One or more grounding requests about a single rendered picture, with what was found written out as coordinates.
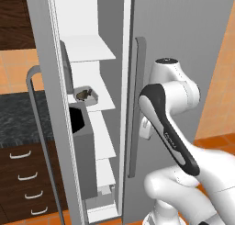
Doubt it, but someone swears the grey freezer door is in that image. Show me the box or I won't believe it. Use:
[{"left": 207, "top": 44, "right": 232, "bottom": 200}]
[{"left": 24, "top": 0, "right": 85, "bottom": 225}]

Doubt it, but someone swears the grey fridge door handle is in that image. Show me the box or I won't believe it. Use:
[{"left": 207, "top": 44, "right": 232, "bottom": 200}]
[{"left": 127, "top": 36, "right": 148, "bottom": 179}]

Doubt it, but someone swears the large grey door bin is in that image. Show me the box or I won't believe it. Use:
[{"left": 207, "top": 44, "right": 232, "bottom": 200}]
[{"left": 73, "top": 102, "right": 99, "bottom": 201}]

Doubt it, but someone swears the small grey door bin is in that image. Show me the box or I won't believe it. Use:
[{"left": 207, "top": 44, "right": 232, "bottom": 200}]
[{"left": 59, "top": 39, "right": 75, "bottom": 96}]

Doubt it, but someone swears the grey fridge door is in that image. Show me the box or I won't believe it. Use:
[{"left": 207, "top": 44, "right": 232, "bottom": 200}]
[{"left": 121, "top": 0, "right": 235, "bottom": 225}]

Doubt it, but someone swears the grey meat container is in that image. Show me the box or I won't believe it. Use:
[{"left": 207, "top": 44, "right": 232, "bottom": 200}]
[{"left": 73, "top": 84, "right": 100, "bottom": 107}]

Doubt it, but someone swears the dark wood wall cupboard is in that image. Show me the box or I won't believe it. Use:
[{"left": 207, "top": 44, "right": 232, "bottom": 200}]
[{"left": 0, "top": 0, "right": 37, "bottom": 51}]

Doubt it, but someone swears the white freezer rack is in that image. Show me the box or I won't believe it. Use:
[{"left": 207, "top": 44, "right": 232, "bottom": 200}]
[
  {"left": 87, "top": 110, "right": 118, "bottom": 162},
  {"left": 95, "top": 157, "right": 117, "bottom": 188},
  {"left": 60, "top": 35, "right": 118, "bottom": 63},
  {"left": 67, "top": 80, "right": 117, "bottom": 114}
]

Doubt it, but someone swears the brown fish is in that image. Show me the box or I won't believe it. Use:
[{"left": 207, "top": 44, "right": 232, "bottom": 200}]
[{"left": 75, "top": 87, "right": 94, "bottom": 101}]

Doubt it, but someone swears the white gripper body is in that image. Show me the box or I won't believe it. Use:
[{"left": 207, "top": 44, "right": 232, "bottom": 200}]
[{"left": 140, "top": 116, "right": 155, "bottom": 141}]

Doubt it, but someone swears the grey freezer door handle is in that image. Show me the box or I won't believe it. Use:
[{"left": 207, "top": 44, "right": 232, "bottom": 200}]
[{"left": 26, "top": 64, "right": 67, "bottom": 225}]

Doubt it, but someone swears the silver drawer handle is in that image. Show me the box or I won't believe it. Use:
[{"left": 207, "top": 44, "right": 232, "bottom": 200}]
[
  {"left": 8, "top": 150, "right": 32, "bottom": 160},
  {"left": 24, "top": 189, "right": 45, "bottom": 200},
  {"left": 29, "top": 206, "right": 50, "bottom": 217},
  {"left": 17, "top": 171, "right": 39, "bottom": 182}
]

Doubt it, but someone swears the dark wood drawer front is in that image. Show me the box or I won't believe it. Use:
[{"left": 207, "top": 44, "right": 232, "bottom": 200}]
[
  {"left": 0, "top": 163, "right": 62, "bottom": 189},
  {"left": 0, "top": 202, "right": 70, "bottom": 225},
  {"left": 0, "top": 141, "right": 59, "bottom": 168},
  {"left": 0, "top": 183, "right": 65, "bottom": 208}
]

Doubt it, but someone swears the white freezer drawer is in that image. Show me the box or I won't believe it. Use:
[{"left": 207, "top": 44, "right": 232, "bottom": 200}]
[{"left": 84, "top": 186, "right": 120, "bottom": 225}]

